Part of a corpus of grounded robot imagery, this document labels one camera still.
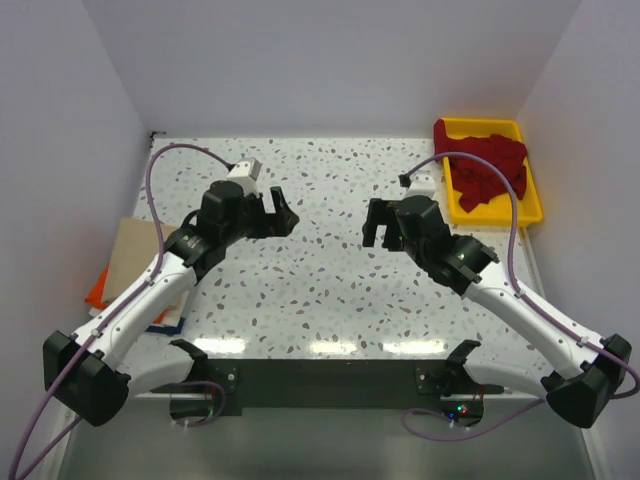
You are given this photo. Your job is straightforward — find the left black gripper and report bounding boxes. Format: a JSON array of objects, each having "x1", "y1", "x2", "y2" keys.
[{"x1": 222, "y1": 187, "x2": 298, "y2": 246}]

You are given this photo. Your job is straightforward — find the dark red t shirt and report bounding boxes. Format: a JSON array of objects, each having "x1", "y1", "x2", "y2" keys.
[{"x1": 432, "y1": 118, "x2": 528, "y2": 213}]

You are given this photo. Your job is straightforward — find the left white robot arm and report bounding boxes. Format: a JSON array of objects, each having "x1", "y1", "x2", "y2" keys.
[{"x1": 43, "y1": 180, "x2": 299, "y2": 427}]

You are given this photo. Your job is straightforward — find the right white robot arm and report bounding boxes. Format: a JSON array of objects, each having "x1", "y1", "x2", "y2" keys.
[{"x1": 362, "y1": 195, "x2": 632, "y2": 429}]

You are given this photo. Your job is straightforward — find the white folded t shirt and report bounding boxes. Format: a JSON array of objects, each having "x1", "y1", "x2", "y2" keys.
[{"x1": 85, "y1": 292, "x2": 189, "y2": 329}]

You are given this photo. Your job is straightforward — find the beige folded t shirt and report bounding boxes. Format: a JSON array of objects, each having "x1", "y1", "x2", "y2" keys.
[{"x1": 101, "y1": 217, "x2": 159, "y2": 304}]

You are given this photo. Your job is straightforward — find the blue folded t shirt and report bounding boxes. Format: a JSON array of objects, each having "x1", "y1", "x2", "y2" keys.
[{"x1": 146, "y1": 317, "x2": 186, "y2": 336}]

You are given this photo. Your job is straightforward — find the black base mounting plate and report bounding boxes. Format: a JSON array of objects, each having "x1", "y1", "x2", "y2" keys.
[{"x1": 158, "y1": 359, "x2": 486, "y2": 426}]

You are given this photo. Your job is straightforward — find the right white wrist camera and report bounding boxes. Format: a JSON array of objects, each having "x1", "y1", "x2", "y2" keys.
[{"x1": 398, "y1": 173, "x2": 436, "y2": 199}]

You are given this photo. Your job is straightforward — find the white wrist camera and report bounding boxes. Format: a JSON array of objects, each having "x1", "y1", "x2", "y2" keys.
[
  {"x1": 226, "y1": 157, "x2": 262, "y2": 196},
  {"x1": 398, "y1": 173, "x2": 436, "y2": 199}
]

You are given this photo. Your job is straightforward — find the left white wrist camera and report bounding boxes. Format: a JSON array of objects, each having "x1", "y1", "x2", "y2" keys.
[{"x1": 226, "y1": 157, "x2": 262, "y2": 196}]

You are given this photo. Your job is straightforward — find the aluminium frame rail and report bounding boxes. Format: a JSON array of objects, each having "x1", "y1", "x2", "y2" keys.
[{"x1": 134, "y1": 392, "x2": 172, "y2": 400}]

